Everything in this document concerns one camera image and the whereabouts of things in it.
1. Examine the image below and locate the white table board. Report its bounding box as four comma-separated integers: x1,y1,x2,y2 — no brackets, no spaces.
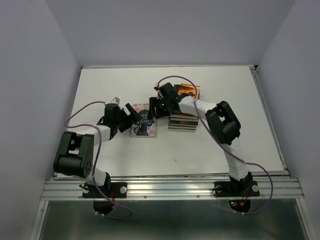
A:
69,65,284,177

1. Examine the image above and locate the aluminium front rail frame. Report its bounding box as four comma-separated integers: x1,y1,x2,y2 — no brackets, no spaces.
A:
32,65,318,240

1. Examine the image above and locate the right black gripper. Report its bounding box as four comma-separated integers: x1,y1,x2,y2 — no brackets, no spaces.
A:
145,97,169,120

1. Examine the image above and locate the Tale of Two Cities book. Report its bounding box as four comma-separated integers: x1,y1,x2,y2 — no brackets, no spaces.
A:
169,120,199,126

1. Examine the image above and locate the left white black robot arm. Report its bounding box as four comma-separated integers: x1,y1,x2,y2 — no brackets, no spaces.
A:
53,103,142,200

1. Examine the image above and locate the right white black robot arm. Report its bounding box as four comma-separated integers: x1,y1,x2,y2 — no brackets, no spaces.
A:
149,82,254,197

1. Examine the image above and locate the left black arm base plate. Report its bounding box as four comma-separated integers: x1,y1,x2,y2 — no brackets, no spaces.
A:
79,182,128,199

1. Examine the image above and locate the floral cover white book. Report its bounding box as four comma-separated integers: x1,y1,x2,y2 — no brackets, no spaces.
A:
130,103,156,138

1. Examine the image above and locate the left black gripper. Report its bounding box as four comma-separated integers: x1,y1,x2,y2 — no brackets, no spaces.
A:
114,103,143,133

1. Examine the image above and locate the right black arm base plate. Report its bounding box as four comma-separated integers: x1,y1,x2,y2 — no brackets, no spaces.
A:
212,181,260,198

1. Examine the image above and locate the Three Days to See book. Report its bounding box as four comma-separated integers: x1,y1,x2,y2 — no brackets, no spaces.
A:
168,123,198,128

